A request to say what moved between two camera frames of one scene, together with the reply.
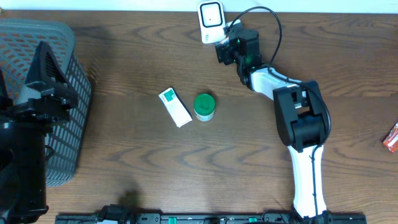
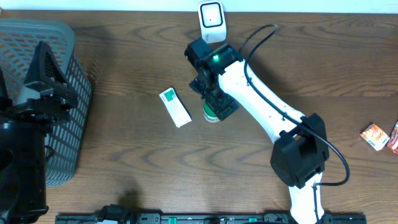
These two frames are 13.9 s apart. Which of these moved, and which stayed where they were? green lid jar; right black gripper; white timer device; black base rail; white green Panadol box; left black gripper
Moved: right black gripper; green lid jar
Stayed: white green Panadol box; black base rail; white timer device; left black gripper
